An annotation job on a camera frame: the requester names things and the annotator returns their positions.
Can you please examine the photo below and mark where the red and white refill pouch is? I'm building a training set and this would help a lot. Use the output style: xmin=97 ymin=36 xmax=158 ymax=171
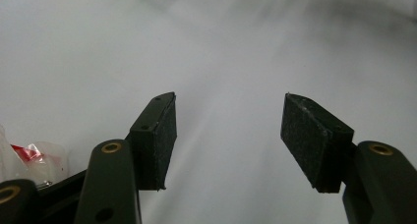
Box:
xmin=0 ymin=125 xmax=71 ymax=189

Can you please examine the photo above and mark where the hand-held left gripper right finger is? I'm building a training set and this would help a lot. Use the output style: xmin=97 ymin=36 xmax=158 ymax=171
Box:
xmin=280 ymin=92 xmax=356 ymax=194

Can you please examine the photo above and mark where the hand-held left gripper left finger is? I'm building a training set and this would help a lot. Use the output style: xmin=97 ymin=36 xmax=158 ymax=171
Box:
xmin=126 ymin=91 xmax=178 ymax=191

